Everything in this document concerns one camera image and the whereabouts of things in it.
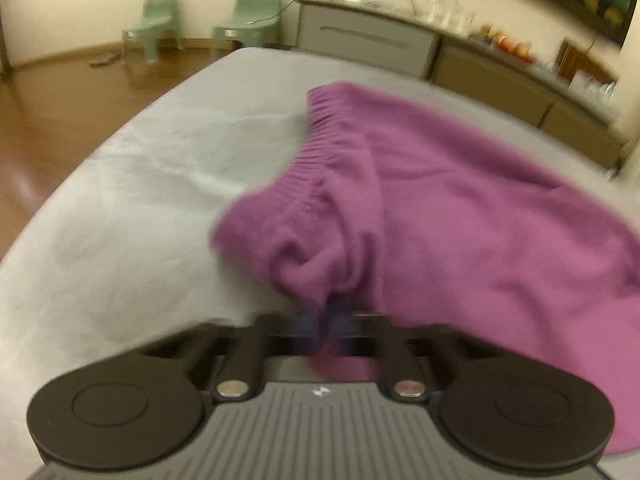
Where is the white organizer box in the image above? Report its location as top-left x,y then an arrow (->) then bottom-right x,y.
567,71 -> 621,121

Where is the wooden chessboard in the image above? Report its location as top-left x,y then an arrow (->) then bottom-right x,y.
555,37 -> 618,86

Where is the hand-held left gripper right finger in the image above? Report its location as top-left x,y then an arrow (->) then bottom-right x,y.
330,310 -> 501,403

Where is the small green plastic chair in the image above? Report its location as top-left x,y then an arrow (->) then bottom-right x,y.
211,0 -> 281,53
121,0 -> 183,63

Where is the cluster of clear glass cups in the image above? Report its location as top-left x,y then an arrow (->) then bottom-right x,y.
425,0 -> 476,31

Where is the heap of orange fruit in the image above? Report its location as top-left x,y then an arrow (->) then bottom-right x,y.
480,25 -> 533,60

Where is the grey and brown sideboard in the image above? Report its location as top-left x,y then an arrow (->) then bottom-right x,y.
294,0 -> 626,171

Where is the purple sweater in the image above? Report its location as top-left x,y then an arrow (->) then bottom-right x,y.
210,80 -> 640,456

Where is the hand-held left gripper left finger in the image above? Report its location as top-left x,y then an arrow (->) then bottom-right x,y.
137,310 -> 326,403

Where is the red fruit plate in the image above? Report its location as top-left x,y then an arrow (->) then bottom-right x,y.
482,42 -> 536,65

